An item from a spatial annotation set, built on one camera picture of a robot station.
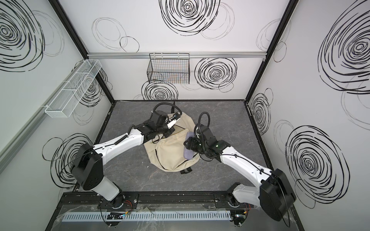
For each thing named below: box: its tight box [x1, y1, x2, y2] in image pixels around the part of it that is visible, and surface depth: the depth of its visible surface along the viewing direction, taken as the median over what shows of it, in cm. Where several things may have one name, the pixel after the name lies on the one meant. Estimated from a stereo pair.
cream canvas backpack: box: [143, 111, 200, 172], surface depth 87 cm
